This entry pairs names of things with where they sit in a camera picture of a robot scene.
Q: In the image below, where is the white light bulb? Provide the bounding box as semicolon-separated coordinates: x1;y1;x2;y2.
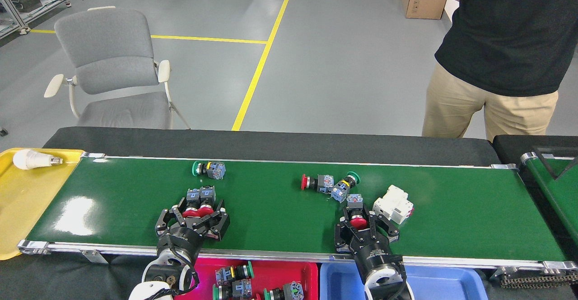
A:
13;149;63;170

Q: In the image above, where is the long green conveyor belt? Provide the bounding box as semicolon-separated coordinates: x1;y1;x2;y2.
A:
17;152;578;279

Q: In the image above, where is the short black padded base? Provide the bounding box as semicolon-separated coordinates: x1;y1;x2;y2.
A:
492;134;578;156

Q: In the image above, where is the black drive chain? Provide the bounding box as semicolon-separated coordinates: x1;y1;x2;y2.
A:
499;271;578;289

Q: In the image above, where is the green push button switch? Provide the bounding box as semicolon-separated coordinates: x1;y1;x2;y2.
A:
331;171;361;202
192;161;226;179
214;262;254;285
263;281;304;300
212;278;253;300

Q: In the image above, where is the dark grey box device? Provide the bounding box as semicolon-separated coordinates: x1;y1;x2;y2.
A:
9;0;43;14

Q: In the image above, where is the blue plastic bin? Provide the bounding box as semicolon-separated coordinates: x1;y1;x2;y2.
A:
319;262;489;300

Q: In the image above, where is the red plastic bin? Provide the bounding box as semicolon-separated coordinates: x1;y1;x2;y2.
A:
176;258;319;300

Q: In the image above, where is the white circuit breaker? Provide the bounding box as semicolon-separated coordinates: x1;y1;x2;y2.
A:
373;185;414;225

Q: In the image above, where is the metal frame rack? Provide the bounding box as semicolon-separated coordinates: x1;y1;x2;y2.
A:
0;0;72;36

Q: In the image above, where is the green feeder conveyor belt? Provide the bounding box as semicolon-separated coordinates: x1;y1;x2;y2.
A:
519;151;578;246

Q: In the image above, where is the black guide frame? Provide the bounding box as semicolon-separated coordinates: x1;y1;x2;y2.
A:
532;145;578;179

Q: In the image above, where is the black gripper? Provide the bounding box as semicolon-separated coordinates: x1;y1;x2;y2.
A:
334;212;405;279
155;201;231;262

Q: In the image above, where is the long black padded base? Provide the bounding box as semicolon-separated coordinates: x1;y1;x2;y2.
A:
43;127;502;169

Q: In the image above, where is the grey office chair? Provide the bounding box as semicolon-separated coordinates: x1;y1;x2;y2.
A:
44;5;191;130

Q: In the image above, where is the person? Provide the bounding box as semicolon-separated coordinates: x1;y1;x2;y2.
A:
421;0;578;141

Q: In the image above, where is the yellow plastic tray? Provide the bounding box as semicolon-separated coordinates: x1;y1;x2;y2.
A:
0;148;85;261

